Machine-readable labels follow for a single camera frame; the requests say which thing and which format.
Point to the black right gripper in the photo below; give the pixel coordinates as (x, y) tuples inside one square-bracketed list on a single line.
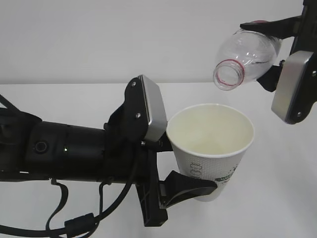
[(303, 28)]

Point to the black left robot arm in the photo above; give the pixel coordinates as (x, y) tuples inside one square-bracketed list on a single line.
[(33, 149)]

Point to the white paper cup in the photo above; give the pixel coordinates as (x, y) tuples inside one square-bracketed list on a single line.
[(209, 141)]

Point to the clear plastic water bottle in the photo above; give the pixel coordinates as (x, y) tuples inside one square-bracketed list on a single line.
[(244, 57)]

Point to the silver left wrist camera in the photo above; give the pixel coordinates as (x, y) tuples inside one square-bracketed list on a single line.
[(142, 114)]

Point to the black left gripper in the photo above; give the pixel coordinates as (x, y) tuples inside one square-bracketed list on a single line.
[(137, 164)]

